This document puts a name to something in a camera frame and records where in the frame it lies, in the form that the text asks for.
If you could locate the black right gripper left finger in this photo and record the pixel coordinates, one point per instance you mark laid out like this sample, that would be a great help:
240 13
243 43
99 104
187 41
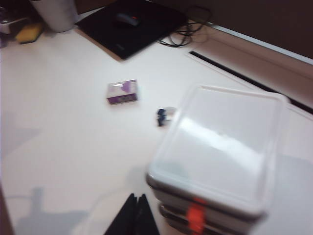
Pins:
124 220

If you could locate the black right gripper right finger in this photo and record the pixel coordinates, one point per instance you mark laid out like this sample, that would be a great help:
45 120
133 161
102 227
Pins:
146 220

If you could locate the white plastic drawer cabinet frame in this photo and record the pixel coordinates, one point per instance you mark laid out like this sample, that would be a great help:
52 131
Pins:
220 147

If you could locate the small black plastic clip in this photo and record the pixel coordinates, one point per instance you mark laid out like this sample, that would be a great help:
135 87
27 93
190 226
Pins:
161 117

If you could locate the purple and white small box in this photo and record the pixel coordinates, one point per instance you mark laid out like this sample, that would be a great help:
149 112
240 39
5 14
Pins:
122 91

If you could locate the black mouse pad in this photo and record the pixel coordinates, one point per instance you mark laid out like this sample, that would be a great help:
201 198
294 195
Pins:
146 31

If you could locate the grey computer mouse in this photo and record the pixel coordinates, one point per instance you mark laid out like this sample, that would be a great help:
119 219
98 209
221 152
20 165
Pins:
127 19

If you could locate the yellow sponge block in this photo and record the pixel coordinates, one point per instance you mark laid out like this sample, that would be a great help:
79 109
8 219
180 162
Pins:
28 34

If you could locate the white cup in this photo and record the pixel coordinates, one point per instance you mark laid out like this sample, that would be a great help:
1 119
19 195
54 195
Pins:
56 14

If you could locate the silver black desk gadget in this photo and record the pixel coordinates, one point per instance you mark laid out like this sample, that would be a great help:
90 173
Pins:
9 24

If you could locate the brown desk partition panel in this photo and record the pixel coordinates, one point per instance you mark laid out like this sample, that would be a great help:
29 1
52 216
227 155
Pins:
256 19

